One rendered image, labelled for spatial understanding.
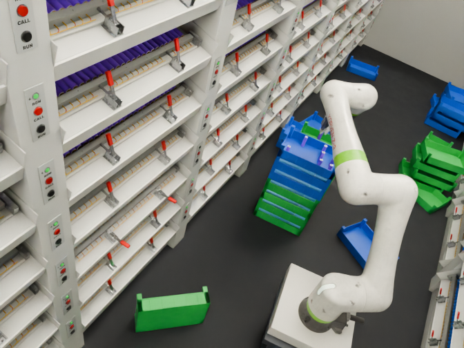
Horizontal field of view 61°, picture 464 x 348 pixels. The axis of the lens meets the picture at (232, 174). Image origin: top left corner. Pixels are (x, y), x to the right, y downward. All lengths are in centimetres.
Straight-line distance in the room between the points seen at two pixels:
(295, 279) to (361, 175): 60
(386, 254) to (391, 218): 14
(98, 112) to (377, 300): 114
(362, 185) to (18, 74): 103
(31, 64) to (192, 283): 145
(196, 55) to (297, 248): 136
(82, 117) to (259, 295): 137
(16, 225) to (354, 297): 110
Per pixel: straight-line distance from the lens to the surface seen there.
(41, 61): 79
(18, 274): 119
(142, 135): 124
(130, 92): 108
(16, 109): 80
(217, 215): 227
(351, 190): 135
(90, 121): 98
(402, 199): 145
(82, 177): 111
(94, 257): 142
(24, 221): 104
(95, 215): 127
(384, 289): 157
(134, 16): 100
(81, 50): 86
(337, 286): 149
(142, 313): 171
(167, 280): 200
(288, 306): 168
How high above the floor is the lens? 174
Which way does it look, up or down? 44 degrees down
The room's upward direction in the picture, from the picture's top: 17 degrees clockwise
